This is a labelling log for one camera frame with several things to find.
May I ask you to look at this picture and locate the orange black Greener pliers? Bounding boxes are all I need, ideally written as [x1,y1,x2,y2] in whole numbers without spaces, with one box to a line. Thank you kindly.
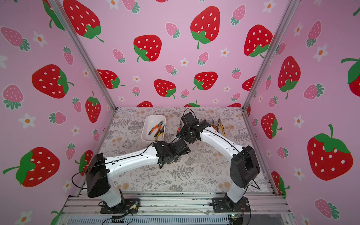
[211,119,218,131]

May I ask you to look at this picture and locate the yellow black combination pliers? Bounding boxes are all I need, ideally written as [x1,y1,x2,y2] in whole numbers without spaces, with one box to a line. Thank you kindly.
[217,118,226,137]

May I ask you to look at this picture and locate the white plastic storage box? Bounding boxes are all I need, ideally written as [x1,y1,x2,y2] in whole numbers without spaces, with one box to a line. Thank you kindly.
[141,115,166,143]

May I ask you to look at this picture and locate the orange black long-nose pliers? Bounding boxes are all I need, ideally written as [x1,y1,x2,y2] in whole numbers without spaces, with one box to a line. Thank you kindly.
[177,121,183,135]

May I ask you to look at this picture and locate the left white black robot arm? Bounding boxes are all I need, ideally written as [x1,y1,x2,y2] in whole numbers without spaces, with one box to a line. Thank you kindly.
[85,139,191,208]

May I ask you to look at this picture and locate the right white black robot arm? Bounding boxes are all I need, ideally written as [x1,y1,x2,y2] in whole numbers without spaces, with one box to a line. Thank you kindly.
[177,112,261,203]

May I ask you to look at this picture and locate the yellow grey needle-nose pliers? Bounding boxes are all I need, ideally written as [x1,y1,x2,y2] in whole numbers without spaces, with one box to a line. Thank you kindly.
[154,126,164,141]

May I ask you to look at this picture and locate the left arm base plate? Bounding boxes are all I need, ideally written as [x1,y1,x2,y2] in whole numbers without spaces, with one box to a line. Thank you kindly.
[98,198,140,214]

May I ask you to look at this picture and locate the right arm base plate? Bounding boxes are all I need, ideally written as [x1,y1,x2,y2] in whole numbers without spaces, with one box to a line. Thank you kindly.
[209,196,251,213]

